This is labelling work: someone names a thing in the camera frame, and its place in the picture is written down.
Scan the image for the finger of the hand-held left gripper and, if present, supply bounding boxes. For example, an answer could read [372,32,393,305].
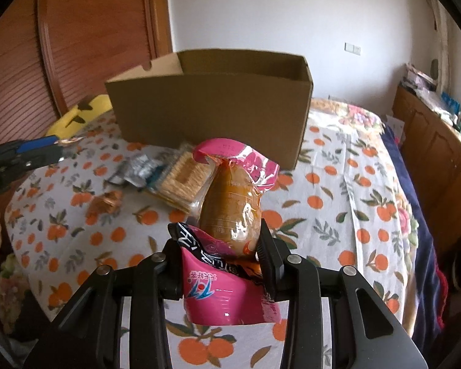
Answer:
[0,134,64,167]
[0,148,67,200]

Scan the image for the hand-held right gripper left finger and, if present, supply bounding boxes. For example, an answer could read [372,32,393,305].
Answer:
[23,236,185,369]

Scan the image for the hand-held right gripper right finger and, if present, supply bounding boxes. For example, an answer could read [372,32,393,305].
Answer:
[255,221,429,369]

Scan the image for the copper foil wrapper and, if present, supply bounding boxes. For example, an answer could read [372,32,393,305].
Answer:
[85,190,124,216]
[57,135,86,149]

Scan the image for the pink braised egg packet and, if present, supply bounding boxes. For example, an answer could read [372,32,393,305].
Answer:
[168,137,289,325]

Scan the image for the brown cardboard box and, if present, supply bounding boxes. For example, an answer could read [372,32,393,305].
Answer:
[105,49,313,170]

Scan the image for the yellow plush toy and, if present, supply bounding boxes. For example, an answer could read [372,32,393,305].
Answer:
[46,94,118,139]

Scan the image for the orange print tablecloth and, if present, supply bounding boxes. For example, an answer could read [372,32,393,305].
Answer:
[4,104,408,369]

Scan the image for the clear cracker packet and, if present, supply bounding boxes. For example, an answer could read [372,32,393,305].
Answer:
[148,149,216,216]

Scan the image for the silver blue snack packet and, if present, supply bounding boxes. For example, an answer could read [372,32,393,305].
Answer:
[117,153,166,190]

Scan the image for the wooden slatted wardrobe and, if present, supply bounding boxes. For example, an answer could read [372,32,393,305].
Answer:
[0,0,173,150]

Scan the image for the navy blue blanket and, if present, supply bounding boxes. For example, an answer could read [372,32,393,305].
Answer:
[380,123,452,358]

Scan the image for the white box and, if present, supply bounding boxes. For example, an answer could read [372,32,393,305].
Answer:
[384,114,405,141]

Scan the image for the wooden cabinet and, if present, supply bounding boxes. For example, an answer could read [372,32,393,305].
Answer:
[392,85,461,254]

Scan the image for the white plastic bag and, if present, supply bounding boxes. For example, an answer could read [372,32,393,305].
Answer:
[423,92,454,120]

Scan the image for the stack of boxes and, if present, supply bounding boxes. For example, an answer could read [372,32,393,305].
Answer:
[401,63,435,90]

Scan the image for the blue bottles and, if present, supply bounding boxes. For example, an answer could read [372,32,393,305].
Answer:
[440,92,461,112]

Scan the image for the pale curtain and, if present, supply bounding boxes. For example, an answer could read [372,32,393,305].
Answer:
[423,0,452,89]

